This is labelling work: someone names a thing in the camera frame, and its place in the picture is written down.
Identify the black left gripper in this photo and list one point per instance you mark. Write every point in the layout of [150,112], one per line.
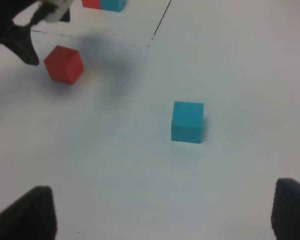
[17,38]

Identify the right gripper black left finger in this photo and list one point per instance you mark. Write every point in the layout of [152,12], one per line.
[31,217]

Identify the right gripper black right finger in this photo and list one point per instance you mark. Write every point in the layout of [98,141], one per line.
[285,214]

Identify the red template block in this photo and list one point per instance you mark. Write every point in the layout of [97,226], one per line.
[92,4]

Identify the blue template block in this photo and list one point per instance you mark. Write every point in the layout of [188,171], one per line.
[113,5]

